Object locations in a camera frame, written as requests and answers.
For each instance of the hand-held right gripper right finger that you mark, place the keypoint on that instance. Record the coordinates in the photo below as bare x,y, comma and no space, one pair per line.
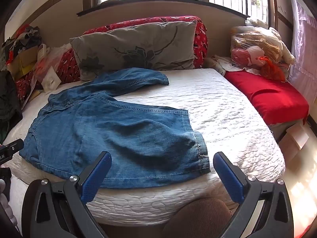
227,178

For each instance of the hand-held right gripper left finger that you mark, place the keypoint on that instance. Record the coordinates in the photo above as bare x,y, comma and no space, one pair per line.
96,176

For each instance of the blue denim pants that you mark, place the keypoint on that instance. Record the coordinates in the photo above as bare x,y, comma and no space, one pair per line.
111,129

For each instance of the person's brown trouser leg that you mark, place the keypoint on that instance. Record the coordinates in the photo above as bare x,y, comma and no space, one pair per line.
198,218

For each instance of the dark green clothing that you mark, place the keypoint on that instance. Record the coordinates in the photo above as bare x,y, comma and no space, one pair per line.
8,99

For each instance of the white quilted mattress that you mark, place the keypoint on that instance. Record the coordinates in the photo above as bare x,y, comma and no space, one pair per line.
223,116

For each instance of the brown cardboard box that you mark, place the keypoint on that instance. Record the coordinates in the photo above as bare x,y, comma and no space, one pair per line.
297,136

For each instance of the white flat packet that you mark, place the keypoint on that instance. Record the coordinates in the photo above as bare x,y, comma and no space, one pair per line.
50,79

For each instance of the yellow cardboard box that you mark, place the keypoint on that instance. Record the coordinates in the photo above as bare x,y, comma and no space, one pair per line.
24,59

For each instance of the red folded blanket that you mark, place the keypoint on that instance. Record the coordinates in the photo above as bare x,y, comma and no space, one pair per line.
267,94

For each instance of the orange plastic bag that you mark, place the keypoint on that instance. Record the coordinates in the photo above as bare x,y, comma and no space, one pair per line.
47,62

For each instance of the cardboard box with clothes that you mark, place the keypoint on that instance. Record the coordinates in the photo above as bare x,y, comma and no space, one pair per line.
27,36

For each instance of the orange mesh bag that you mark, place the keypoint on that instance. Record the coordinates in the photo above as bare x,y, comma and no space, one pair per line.
271,69

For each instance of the clear plastic bag of yarn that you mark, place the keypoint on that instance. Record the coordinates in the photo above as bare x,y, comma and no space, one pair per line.
247,44

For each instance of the grey floral pillow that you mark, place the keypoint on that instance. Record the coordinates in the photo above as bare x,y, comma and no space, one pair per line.
138,44

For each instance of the red floral bolster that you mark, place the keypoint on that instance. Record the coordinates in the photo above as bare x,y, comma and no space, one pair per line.
200,42

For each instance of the pale purple curtain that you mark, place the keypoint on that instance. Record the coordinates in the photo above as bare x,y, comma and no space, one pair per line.
304,54

